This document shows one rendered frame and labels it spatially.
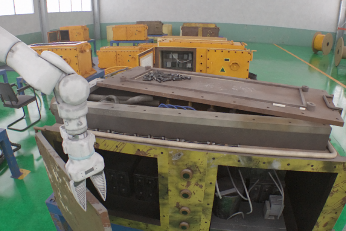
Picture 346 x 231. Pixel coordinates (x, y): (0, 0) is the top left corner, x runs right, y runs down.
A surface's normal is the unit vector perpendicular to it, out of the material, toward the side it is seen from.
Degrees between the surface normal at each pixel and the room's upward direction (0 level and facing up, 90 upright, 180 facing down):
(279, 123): 0
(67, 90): 86
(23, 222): 0
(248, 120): 0
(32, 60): 63
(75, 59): 90
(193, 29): 90
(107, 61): 90
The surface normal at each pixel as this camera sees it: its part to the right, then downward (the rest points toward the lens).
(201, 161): -0.21, 0.36
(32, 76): 0.20, -0.08
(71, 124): 0.14, 0.36
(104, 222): 0.72, 0.26
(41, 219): 0.00, -0.93
